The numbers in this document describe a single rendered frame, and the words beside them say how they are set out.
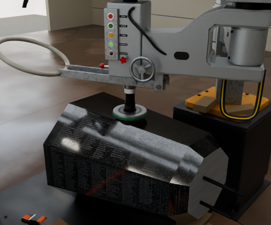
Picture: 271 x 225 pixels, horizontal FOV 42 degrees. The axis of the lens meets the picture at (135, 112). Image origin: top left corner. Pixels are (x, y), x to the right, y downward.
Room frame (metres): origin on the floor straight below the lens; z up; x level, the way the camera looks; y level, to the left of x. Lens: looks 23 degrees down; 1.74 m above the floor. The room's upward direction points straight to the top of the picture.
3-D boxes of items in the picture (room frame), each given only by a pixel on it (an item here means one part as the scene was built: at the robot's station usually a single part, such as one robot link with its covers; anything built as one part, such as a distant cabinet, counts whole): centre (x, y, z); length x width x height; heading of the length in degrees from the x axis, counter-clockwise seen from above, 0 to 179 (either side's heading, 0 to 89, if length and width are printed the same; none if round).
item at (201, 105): (2.37, -0.50, 0.81); 0.20 x 0.10 x 0.05; 147
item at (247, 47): (1.89, -0.60, 1.34); 0.19 x 0.19 x 0.20
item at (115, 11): (1.99, 0.13, 1.37); 0.08 x 0.03 x 0.28; 74
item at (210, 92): (2.53, -0.71, 0.76); 0.49 x 0.49 x 0.05; 49
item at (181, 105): (2.53, -0.71, 0.37); 0.66 x 0.66 x 0.74; 49
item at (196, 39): (1.95, -0.34, 1.30); 0.74 x 0.23 x 0.49; 74
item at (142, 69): (1.93, -0.05, 1.20); 0.15 x 0.10 x 0.15; 74
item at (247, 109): (2.30, -0.73, 0.80); 0.20 x 0.10 x 0.05; 87
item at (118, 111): (2.08, 0.03, 0.87); 0.21 x 0.21 x 0.01
